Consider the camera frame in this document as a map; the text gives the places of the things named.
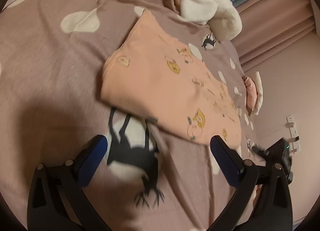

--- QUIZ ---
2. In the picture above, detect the peach cartoon print garment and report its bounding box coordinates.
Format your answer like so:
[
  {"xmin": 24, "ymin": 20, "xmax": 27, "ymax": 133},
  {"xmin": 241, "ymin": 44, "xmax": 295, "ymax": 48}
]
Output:
[{"xmin": 101, "ymin": 10, "xmax": 242, "ymax": 148}]

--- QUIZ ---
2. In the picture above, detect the white wall socket strip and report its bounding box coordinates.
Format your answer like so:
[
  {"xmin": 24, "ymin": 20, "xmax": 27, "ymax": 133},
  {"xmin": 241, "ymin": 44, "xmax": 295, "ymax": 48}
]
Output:
[{"xmin": 286, "ymin": 115, "xmax": 300, "ymax": 153}]

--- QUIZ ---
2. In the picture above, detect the white fluffy blanket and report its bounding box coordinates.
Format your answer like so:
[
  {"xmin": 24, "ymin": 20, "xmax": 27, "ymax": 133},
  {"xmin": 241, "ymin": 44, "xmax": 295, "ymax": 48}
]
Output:
[{"xmin": 178, "ymin": 0, "xmax": 242, "ymax": 41}]

